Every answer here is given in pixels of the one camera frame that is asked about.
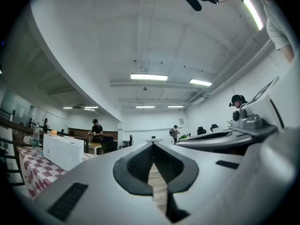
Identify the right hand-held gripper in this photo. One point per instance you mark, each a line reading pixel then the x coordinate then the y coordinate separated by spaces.
pixel 262 116

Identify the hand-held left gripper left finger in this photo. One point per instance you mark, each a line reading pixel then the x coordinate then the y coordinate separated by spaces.
pixel 98 184

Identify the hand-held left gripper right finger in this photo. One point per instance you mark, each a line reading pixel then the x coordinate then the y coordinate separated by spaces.
pixel 206 172

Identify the white microwave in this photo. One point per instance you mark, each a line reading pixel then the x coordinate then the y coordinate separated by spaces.
pixel 61 151

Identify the person's right forearm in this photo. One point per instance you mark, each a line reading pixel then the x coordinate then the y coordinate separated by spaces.
pixel 288 54

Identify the black office chair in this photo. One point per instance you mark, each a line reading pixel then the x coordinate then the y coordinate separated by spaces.
pixel 201 130
pixel 214 127
pixel 109 143
pixel 127 142

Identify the green potted plant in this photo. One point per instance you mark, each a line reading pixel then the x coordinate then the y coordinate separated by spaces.
pixel 184 137

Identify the wooden table white legs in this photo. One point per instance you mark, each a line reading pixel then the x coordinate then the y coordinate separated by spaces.
pixel 95 145

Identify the long ceiling light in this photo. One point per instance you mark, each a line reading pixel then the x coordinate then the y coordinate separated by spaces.
pixel 91 107
pixel 145 107
pixel 67 107
pixel 253 12
pixel 175 106
pixel 149 77
pixel 200 82

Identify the brown wooden counter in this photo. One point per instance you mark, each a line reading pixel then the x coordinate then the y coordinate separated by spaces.
pixel 79 132

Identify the red white checkered tablecloth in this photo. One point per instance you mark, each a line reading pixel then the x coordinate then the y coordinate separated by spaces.
pixel 39 172

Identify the white desk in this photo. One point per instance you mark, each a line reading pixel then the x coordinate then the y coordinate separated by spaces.
pixel 154 140

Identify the white round plate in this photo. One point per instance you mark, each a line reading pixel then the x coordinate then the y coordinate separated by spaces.
pixel 58 135

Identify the orange round fruit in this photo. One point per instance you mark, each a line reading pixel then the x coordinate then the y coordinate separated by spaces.
pixel 53 132

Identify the clear plastic water bottle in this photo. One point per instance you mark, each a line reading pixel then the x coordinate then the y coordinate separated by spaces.
pixel 35 137

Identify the black railing wooden handrail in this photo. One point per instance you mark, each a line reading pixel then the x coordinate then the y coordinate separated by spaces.
pixel 14 125

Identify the person's grey shirt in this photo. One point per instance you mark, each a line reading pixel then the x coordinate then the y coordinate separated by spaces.
pixel 276 27

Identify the wall poster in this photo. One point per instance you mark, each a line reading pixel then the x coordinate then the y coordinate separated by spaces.
pixel 181 121

